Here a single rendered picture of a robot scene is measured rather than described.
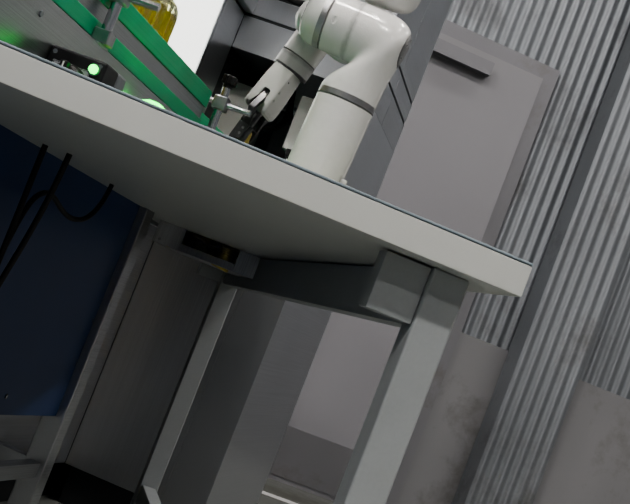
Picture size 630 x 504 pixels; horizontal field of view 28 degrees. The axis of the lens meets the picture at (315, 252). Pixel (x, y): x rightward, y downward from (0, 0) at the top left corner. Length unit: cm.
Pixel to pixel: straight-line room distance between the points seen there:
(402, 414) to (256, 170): 28
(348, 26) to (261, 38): 131
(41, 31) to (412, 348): 65
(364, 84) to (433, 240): 78
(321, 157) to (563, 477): 415
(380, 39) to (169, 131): 85
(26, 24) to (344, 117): 58
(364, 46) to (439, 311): 80
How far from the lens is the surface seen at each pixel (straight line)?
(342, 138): 194
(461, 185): 564
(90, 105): 115
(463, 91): 568
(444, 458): 573
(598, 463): 600
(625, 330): 600
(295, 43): 243
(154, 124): 115
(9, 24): 153
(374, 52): 195
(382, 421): 123
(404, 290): 123
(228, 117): 335
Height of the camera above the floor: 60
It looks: 4 degrees up
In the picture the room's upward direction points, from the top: 21 degrees clockwise
